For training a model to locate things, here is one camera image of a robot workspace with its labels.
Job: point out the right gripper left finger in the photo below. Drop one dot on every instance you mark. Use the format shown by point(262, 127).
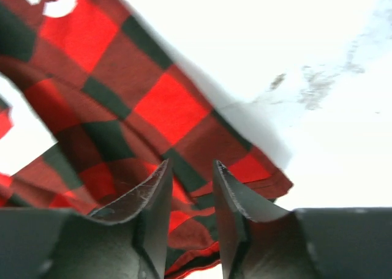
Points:
point(125, 239)

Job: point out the red black plaid shirt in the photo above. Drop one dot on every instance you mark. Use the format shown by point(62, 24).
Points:
point(117, 106)

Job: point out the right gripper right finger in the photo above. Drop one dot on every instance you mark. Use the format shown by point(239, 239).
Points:
point(259, 239)

